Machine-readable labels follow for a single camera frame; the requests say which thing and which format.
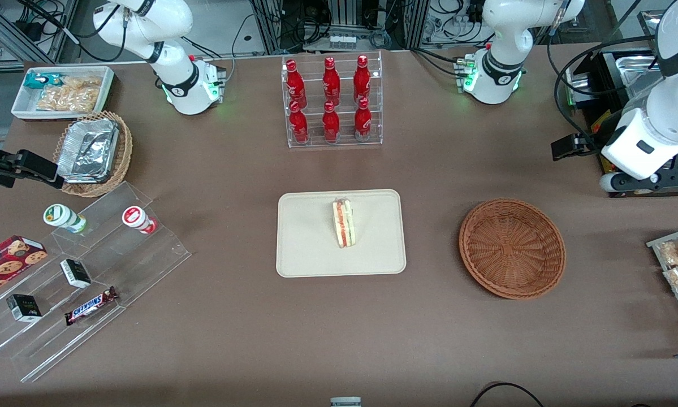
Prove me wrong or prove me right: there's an aluminium profile frame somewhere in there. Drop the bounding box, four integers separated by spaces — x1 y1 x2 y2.
0 0 80 66

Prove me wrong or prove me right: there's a brown wicker basket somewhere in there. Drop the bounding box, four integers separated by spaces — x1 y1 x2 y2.
459 198 567 300

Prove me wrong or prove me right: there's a black appliance box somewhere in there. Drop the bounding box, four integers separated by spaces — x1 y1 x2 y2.
566 48 678 198

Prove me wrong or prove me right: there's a triangle sandwich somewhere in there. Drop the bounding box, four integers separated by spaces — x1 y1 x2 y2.
331 197 357 249

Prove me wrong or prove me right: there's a Snickers chocolate bar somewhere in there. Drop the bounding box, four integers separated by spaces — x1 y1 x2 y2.
64 286 119 327

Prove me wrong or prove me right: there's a tray of snack bags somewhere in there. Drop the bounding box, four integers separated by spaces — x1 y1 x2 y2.
646 225 678 347

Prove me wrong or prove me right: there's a small black box white side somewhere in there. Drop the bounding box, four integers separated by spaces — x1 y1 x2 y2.
60 258 92 289

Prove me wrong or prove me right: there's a teal snack packet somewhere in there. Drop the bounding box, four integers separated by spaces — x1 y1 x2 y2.
23 72 66 91

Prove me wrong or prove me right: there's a red lid yogurt cup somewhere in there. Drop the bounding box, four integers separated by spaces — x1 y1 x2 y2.
122 206 158 235

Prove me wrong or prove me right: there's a black table cable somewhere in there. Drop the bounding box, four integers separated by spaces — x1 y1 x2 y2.
469 382 546 407

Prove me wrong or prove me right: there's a stack of foil trays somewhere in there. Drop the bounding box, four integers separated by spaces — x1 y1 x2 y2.
56 118 120 184

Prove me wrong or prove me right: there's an aluminium frame rack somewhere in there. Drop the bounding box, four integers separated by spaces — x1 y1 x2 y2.
251 0 431 54

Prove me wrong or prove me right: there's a beige plastic tray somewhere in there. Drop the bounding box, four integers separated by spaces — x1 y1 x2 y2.
276 189 407 279

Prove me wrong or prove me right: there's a light wicker basket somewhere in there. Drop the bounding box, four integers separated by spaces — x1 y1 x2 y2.
53 110 133 198

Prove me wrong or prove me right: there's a red plaid cookie box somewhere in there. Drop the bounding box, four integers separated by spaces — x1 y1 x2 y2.
0 235 49 301

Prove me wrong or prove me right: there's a clear acrylic bottle rack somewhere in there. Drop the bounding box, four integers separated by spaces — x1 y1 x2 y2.
280 51 384 149

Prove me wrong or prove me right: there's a small black face box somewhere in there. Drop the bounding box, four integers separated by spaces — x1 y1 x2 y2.
6 294 43 323

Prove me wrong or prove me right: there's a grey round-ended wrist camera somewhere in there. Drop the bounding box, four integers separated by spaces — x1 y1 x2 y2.
599 170 664 194

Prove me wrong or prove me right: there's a clear acrylic stepped shelf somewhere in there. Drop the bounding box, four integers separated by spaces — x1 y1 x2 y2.
0 181 193 384

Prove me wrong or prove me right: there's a white rectangular bin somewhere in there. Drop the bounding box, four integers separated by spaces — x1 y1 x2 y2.
11 66 115 122

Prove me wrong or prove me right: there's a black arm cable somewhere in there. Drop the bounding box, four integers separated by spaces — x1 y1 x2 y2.
547 34 659 149

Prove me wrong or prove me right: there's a green lid yogurt cup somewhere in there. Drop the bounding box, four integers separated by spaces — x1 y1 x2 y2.
43 203 88 234

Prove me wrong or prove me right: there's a red cola bottle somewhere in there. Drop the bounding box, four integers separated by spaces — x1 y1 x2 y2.
322 101 340 142
288 101 309 144
353 55 372 104
322 57 342 106
285 59 308 109
353 97 373 141

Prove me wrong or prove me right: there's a clear bag of crackers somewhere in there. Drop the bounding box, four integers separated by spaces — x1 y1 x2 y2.
36 76 103 112

